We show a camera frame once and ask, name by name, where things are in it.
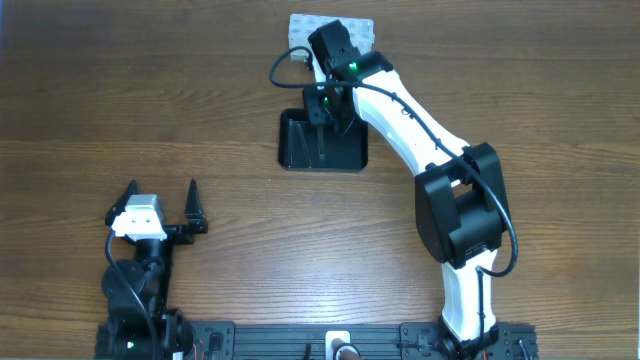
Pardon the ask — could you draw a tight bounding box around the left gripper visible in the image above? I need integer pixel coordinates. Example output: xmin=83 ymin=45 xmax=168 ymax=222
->
xmin=104 ymin=177 xmax=209 ymax=246

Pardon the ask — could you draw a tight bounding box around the clear test tube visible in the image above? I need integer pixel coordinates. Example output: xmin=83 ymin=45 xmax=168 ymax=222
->
xmin=316 ymin=124 xmax=328 ymax=163
xmin=294 ymin=121 xmax=312 ymax=164

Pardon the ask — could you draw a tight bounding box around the black tray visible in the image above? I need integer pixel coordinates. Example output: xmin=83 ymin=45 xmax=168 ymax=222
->
xmin=277 ymin=107 xmax=370 ymax=174

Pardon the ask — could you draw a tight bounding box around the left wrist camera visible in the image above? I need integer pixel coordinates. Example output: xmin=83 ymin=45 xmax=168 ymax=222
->
xmin=110 ymin=193 xmax=169 ymax=243

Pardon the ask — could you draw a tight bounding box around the black cable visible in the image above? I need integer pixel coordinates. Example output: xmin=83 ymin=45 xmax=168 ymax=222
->
xmin=268 ymin=45 xmax=520 ymax=279
xmin=103 ymin=230 xmax=164 ymax=360

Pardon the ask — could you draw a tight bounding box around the mounting rail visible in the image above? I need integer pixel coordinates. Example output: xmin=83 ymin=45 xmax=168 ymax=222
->
xmin=94 ymin=319 xmax=539 ymax=360

